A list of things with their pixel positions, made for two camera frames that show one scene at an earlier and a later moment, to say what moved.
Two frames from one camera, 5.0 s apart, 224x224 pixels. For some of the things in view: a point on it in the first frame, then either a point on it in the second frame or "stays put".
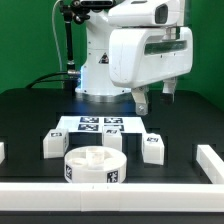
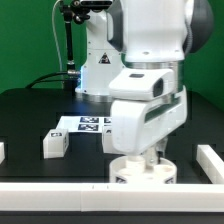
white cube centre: x=112 y=137 stays put
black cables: x=42 y=81 stays put
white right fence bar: x=211 y=163 stays put
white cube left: x=56 y=143 stays put
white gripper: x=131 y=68 to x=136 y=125
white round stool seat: x=95 y=165 to x=133 y=169
